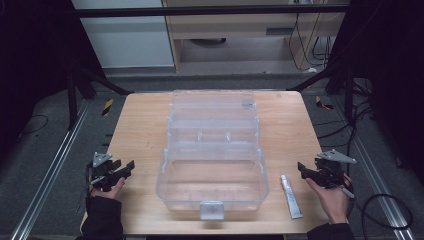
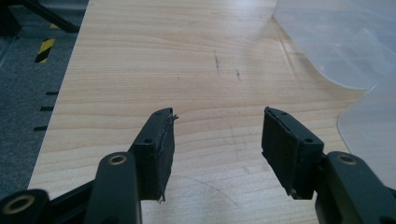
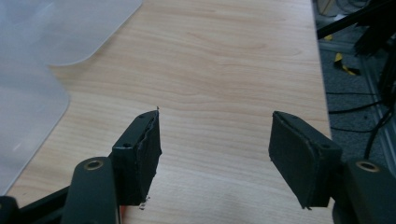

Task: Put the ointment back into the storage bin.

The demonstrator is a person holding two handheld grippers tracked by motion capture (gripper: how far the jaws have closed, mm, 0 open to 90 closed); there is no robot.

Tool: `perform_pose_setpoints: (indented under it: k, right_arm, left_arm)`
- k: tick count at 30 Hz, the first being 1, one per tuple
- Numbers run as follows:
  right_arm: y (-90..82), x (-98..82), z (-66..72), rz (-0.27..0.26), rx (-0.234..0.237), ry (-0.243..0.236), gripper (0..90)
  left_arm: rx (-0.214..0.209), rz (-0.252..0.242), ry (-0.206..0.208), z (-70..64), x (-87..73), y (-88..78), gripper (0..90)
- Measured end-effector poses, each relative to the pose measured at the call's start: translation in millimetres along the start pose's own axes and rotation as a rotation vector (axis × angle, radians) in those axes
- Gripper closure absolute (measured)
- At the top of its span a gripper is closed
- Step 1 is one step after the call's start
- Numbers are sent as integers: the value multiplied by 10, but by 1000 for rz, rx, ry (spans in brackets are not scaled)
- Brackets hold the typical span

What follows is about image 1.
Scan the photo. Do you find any person's left hand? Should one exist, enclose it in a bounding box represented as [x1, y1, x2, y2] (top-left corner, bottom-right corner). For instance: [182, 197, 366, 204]
[87, 175, 127, 201]

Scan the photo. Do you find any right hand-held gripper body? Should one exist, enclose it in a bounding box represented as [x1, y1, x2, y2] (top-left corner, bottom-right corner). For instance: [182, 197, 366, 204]
[313, 148, 358, 191]

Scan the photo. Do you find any person's right hand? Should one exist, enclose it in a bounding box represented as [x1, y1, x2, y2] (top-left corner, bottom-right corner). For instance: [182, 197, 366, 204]
[305, 173, 354, 225]

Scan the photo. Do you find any black metal stand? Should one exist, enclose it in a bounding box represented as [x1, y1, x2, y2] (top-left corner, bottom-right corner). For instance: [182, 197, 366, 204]
[286, 56, 374, 124]
[64, 63, 134, 132]

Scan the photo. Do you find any yellow-handled tool right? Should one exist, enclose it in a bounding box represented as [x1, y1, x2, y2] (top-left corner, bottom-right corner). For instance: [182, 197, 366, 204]
[315, 95, 334, 111]

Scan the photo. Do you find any yellow-handled tool left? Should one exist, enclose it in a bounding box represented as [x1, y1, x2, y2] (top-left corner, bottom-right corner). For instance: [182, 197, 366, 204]
[101, 98, 115, 117]

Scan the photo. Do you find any aluminium floor rail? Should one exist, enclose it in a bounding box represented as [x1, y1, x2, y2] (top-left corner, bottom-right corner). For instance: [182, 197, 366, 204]
[331, 96, 418, 240]
[9, 99, 93, 240]

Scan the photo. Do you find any yellow-handled tool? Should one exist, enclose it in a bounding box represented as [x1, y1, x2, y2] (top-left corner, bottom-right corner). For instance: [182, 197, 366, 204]
[101, 98, 115, 117]
[315, 95, 334, 111]

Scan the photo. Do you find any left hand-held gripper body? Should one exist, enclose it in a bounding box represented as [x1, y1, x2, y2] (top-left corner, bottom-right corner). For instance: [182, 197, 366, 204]
[87, 152, 123, 193]

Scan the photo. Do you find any wooden desk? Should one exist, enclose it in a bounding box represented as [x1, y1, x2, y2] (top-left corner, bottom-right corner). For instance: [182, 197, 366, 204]
[161, 0, 351, 73]

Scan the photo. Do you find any bundle of black cables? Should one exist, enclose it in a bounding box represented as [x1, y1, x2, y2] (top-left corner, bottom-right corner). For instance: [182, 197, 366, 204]
[287, 13, 334, 73]

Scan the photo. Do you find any clear plastic storage box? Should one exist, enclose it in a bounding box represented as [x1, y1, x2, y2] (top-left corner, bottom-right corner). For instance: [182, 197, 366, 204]
[155, 89, 270, 221]

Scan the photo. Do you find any black horizontal bar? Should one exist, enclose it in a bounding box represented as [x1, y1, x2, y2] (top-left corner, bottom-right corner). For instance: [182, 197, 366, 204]
[71, 4, 351, 19]

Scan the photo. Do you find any black cable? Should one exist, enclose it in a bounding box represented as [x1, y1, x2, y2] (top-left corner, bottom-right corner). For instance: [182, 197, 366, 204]
[343, 173, 414, 231]
[18, 114, 50, 137]

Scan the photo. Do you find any white cabinet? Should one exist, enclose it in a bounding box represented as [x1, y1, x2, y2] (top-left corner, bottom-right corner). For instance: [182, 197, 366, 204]
[70, 0, 176, 70]

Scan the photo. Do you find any white ointment tube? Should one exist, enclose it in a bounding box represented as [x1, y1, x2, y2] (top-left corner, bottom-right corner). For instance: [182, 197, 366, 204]
[279, 174, 304, 220]

